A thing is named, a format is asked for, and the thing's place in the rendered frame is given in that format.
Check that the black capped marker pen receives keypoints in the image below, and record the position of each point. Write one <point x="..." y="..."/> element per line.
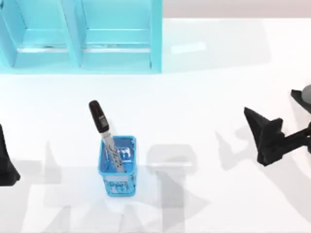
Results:
<point x="98" y="119"/>

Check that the light blue rack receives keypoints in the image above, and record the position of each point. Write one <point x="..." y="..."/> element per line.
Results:
<point x="73" y="36"/>

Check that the pale grey rounded box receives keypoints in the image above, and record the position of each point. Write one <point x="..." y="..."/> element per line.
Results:
<point x="307" y="93"/>

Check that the blue mesh pen holder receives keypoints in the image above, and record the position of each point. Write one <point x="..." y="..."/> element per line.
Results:
<point x="117" y="188"/>

